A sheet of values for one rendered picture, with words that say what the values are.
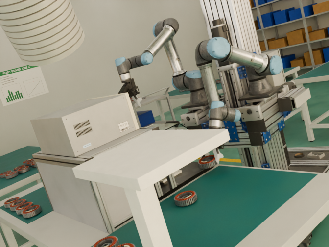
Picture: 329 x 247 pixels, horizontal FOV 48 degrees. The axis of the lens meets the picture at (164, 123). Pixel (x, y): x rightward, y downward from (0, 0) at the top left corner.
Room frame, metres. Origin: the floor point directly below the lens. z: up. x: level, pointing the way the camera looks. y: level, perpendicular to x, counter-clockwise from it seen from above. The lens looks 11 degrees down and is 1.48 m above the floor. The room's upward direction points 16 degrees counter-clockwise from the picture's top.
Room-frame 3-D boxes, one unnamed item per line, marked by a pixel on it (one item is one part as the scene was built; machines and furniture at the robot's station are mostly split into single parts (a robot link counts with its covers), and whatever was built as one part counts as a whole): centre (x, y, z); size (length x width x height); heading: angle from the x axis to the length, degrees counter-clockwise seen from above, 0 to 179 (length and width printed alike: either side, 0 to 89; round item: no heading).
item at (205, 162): (1.97, -0.17, 0.82); 0.11 x 0.11 x 0.04
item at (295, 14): (7.80, -3.43, 1.38); 0.42 x 0.42 x 0.20; 36
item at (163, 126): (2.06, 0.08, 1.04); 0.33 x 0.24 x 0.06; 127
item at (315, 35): (7.62, -3.58, 0.86); 0.42 x 0.40 x 0.17; 37
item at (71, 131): (2.00, 0.42, 1.22); 0.44 x 0.39 x 0.20; 37
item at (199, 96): (2.73, -0.31, 1.09); 0.15 x 0.15 x 0.10
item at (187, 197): (1.69, 0.00, 0.77); 0.11 x 0.11 x 0.04
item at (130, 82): (2.54, 0.16, 1.29); 0.09 x 0.08 x 0.12; 136
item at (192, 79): (2.74, -0.31, 1.20); 0.13 x 0.12 x 0.14; 38
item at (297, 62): (8.04, -3.27, 0.36); 0.40 x 0.28 x 0.16; 129
